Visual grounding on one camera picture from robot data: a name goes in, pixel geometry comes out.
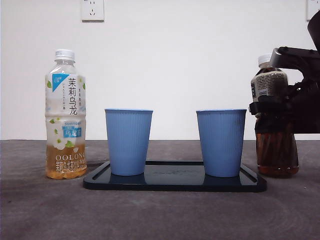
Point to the white wall socket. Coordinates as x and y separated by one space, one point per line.
92 11
310 7

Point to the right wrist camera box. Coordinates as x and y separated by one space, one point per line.
287 60

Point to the dark tea bottle beige label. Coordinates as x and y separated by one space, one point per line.
277 155

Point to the dark blue tray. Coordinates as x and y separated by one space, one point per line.
175 183

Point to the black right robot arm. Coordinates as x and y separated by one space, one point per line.
308 112

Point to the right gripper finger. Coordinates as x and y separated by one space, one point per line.
272 107

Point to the jasmine oolong tea bottle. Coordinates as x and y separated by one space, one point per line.
65 160

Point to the blue ribbed cup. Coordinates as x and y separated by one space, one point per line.
128 142
221 142

